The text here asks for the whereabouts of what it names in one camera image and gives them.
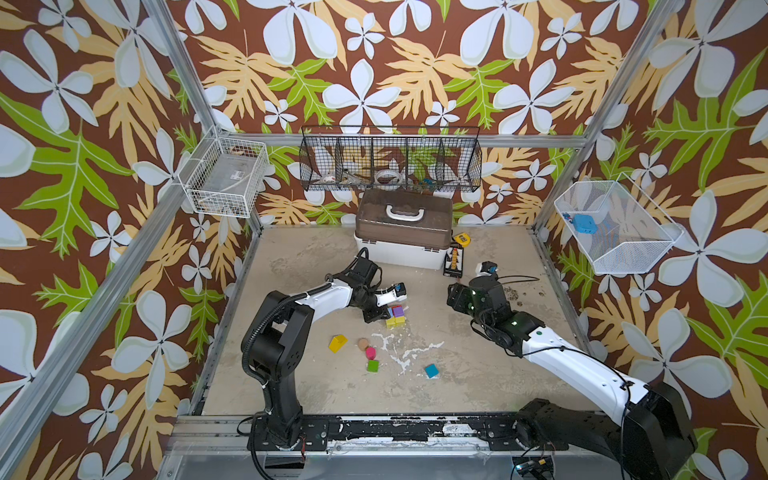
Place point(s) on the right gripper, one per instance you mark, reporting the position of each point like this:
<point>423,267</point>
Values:
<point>459,297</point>

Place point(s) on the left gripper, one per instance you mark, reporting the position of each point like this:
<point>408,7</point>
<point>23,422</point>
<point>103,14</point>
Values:
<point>379,313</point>

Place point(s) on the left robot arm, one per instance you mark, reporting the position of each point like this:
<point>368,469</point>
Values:
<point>276,340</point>

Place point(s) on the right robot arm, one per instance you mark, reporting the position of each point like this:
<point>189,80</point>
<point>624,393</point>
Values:
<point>643,427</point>

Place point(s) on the yellow wedge block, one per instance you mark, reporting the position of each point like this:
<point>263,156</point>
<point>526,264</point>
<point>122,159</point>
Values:
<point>337,343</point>

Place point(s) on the teal cube block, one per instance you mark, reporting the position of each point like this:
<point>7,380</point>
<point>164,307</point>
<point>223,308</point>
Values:
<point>431,371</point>

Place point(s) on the black battery holder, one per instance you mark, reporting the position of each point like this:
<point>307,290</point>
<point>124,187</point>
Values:
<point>453,262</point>

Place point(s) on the brown lid storage box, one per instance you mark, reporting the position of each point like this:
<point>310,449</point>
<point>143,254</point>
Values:
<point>404,228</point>

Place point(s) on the blue object in basket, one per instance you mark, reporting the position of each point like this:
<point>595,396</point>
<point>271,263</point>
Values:
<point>584,224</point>

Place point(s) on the white mesh basket right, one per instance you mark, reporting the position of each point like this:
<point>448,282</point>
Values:
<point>634,232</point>

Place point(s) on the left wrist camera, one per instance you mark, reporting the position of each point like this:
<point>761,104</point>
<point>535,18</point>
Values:
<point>395,293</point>

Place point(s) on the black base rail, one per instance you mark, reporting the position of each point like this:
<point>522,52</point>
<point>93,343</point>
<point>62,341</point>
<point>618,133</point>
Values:
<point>322,432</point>

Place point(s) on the black wire basket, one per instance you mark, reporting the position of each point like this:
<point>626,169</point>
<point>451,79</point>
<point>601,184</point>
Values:
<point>421,159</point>

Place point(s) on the white wire basket left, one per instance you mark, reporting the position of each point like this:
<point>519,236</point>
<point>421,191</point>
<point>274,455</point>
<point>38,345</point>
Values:
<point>223,176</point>

